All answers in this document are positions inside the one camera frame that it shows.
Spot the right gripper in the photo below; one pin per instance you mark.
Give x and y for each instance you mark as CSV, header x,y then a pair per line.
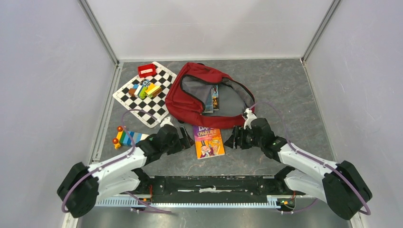
x,y
244,146

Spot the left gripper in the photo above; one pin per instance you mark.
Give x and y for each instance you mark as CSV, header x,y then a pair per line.
x,y
187,141

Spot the blue nineteen eighty-four book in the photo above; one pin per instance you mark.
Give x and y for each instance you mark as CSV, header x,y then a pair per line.
x,y
209,104

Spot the red backpack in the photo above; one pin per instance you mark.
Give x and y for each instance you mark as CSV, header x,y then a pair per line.
x,y
188,95

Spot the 169-storey treehouse book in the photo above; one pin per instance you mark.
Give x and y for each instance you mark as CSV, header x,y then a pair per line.
x,y
215,97

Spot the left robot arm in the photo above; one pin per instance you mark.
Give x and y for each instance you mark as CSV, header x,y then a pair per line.
x,y
84,186

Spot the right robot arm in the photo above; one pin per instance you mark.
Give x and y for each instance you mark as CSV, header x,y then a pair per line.
x,y
339,185

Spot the orange Roald Dahl book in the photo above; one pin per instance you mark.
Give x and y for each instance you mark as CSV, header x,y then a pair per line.
x,y
208,142

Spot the black white chess mat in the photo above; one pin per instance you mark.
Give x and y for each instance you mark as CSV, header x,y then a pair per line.
x,y
149,111

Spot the toy block train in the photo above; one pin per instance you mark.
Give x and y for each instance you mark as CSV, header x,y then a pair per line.
x,y
127,138

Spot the colourful toy block cluster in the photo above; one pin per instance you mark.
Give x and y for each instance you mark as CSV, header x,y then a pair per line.
x,y
145,89

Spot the red plastic box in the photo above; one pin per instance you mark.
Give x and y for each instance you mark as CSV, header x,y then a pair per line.
x,y
147,70

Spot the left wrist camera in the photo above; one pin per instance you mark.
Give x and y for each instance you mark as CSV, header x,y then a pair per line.
x,y
166,121

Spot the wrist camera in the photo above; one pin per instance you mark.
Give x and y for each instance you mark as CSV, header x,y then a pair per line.
x,y
248,115
166,121

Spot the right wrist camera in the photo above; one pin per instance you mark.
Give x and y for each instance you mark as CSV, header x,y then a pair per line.
x,y
248,115

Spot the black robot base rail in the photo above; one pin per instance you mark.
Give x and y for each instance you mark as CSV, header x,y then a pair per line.
x,y
211,189

